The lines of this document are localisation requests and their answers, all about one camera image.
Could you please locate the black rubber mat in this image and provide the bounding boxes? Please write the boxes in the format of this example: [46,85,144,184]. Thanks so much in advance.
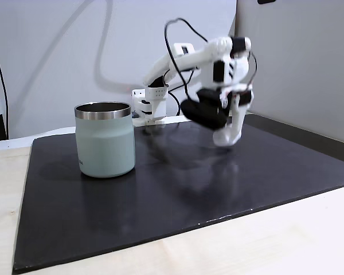
[13,113,344,273]

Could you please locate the black oval camera box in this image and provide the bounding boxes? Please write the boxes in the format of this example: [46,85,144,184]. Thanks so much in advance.
[179,99,230,130]

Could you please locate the black camera cable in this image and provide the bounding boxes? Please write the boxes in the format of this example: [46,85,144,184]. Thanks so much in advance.
[163,18,210,104]

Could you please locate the black base cables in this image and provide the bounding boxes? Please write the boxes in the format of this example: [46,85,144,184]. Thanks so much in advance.
[166,89,182,117]

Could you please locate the white gauze roll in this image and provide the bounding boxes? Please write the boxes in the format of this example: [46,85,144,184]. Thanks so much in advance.
[212,130,237,147]

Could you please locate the pale green steel-lined mug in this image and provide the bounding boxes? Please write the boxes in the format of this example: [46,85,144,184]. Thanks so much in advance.
[74,101,136,179]

